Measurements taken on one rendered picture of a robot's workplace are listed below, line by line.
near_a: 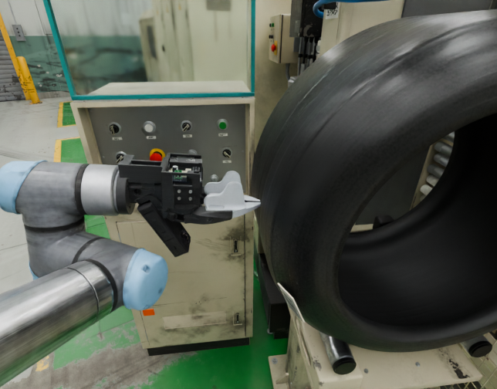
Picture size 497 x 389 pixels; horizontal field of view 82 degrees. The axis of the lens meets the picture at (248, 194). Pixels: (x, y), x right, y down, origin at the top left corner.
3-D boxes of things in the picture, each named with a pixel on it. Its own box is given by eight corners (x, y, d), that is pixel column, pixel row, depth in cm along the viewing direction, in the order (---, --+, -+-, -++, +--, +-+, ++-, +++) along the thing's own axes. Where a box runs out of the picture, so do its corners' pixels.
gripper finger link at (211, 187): (265, 177, 45) (204, 174, 43) (259, 209, 48) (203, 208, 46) (261, 169, 47) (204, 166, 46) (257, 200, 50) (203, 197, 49)
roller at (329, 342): (299, 238, 82) (306, 248, 84) (285, 245, 83) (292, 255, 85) (352, 358, 52) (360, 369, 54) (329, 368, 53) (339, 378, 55)
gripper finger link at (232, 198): (268, 187, 42) (204, 184, 40) (262, 220, 45) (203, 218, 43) (265, 177, 45) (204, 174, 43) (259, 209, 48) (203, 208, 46)
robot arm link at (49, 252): (73, 310, 40) (65, 238, 37) (19, 287, 44) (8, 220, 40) (117, 282, 47) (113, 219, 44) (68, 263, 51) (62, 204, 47)
